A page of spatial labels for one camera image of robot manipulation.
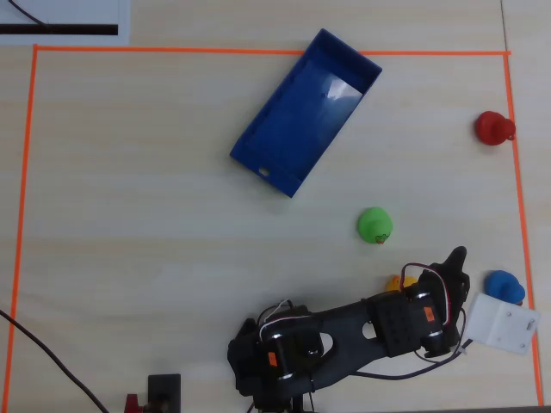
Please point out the orange tape strip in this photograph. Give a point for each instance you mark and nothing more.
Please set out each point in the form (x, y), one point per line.
(215, 50)
(21, 215)
(521, 223)

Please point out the red clamp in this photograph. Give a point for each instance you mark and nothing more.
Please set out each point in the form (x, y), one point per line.
(131, 404)

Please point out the white square plate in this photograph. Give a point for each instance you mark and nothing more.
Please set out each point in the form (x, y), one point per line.
(501, 322)

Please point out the blue plastic box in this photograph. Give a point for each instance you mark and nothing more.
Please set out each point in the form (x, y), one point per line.
(301, 112)

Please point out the white paper with black bar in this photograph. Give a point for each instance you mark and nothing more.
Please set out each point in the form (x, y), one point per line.
(64, 17)

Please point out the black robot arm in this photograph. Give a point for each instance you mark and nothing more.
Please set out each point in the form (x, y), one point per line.
(344, 340)

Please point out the green toy ball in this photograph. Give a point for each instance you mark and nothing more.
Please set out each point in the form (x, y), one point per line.
(373, 223)

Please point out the small black clamp box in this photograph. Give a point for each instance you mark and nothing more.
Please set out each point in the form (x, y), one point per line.
(164, 393)

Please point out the yellow rubber duck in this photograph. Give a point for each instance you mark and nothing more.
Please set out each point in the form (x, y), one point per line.
(398, 284)

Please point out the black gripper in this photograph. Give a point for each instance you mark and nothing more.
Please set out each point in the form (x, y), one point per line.
(453, 268)

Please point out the blue rubber duck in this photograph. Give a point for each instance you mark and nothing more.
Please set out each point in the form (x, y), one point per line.
(503, 286)

